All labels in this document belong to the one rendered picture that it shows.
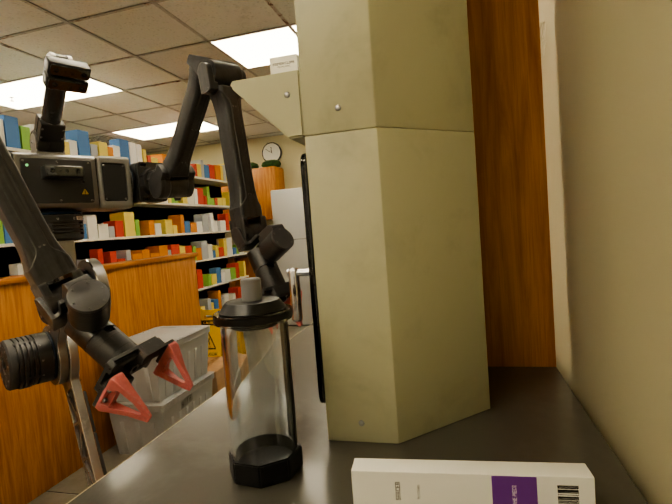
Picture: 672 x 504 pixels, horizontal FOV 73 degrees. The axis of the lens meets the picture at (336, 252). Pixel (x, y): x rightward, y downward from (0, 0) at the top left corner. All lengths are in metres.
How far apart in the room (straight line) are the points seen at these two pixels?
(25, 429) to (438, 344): 2.46
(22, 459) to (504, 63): 2.74
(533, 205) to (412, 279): 0.42
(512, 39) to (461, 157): 0.38
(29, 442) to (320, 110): 2.54
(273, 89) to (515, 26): 0.57
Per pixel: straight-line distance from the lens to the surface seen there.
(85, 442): 1.91
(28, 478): 3.00
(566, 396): 0.94
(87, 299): 0.75
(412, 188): 0.70
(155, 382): 2.92
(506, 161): 1.04
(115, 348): 0.79
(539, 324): 1.07
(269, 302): 0.61
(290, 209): 5.91
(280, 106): 0.73
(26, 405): 2.90
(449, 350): 0.77
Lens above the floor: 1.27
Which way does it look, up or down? 3 degrees down
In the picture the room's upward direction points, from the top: 4 degrees counter-clockwise
